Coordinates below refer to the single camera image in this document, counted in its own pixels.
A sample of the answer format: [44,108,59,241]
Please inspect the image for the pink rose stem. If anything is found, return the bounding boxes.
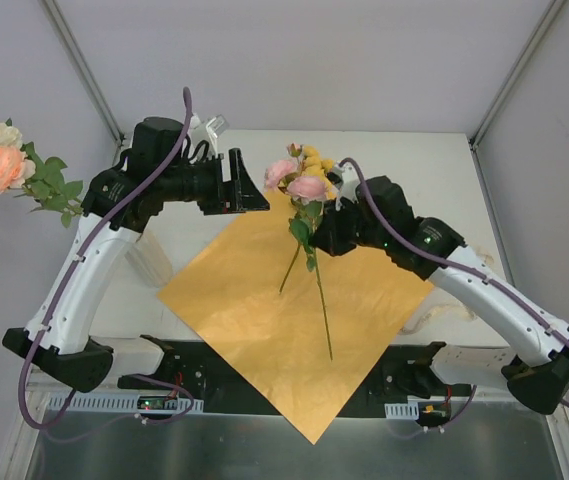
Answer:
[264,143,336,360]

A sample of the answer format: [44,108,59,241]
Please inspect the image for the orange wrapping paper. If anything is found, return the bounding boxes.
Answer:
[158,193,432,442]

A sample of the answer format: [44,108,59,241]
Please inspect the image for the cream printed ribbon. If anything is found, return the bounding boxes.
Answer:
[398,244,497,335]

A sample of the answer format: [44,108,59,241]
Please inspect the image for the peach and yellow flower stem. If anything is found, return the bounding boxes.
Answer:
[0,140,83,227]

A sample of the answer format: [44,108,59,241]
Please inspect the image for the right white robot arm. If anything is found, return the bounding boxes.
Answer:
[311,169,569,415]

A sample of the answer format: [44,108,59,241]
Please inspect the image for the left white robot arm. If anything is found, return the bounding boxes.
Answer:
[2,116,270,393]

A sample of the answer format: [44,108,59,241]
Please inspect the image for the white ceramic vase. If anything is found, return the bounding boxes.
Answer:
[125,230,173,288]

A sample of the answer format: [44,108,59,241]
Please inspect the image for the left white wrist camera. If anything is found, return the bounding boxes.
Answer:
[188,113,229,154]

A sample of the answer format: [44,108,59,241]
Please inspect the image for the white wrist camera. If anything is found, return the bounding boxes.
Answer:
[188,113,229,154]
[327,163,360,211]

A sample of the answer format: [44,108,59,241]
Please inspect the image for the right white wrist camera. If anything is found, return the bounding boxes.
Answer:
[327,163,360,211]

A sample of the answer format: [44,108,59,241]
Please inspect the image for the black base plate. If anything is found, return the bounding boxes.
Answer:
[116,341,476,416]

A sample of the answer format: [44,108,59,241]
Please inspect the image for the right aluminium frame post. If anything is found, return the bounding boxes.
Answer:
[469,0,569,152]

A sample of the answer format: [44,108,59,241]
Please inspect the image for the aluminium frame post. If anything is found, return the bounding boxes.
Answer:
[469,0,569,152]
[38,0,126,146]

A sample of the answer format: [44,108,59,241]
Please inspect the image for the right white cable duct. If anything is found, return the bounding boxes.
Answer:
[384,401,420,421]

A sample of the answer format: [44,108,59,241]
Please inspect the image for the white cable duct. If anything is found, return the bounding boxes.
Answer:
[67,393,204,415]
[384,401,420,421]

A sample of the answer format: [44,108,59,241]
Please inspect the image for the left aluminium frame post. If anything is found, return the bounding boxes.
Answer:
[38,0,126,146]

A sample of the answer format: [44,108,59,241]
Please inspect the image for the left white cable duct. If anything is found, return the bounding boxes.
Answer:
[67,393,204,415]

